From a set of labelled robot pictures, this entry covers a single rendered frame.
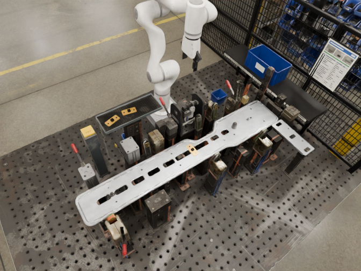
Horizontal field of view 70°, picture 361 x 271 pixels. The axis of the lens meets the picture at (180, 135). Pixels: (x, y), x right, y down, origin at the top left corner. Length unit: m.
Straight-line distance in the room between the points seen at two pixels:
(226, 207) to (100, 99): 2.13
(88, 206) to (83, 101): 2.06
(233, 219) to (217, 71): 1.44
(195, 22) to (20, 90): 2.84
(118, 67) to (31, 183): 2.20
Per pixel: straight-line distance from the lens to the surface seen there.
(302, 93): 2.11
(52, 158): 2.04
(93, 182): 1.51
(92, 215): 1.43
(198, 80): 2.46
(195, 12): 1.23
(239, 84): 1.72
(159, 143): 1.52
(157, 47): 1.69
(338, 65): 1.96
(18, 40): 4.60
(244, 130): 1.74
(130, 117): 1.52
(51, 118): 3.26
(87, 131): 1.50
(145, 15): 1.62
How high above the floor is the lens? 2.31
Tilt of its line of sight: 53 degrees down
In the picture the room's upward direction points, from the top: 6 degrees clockwise
